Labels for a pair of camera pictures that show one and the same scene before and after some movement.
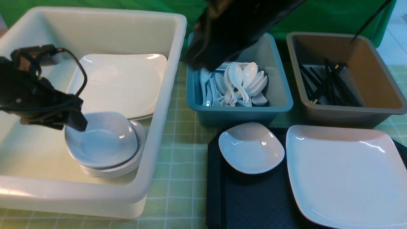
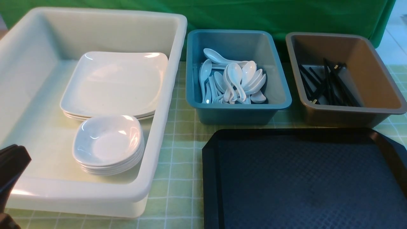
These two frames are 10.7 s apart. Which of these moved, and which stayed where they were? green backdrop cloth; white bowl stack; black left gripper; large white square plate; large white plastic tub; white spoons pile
Moved: large white square plate; black left gripper
Stayed: large white plastic tub; white spoons pile; white bowl stack; green backdrop cloth
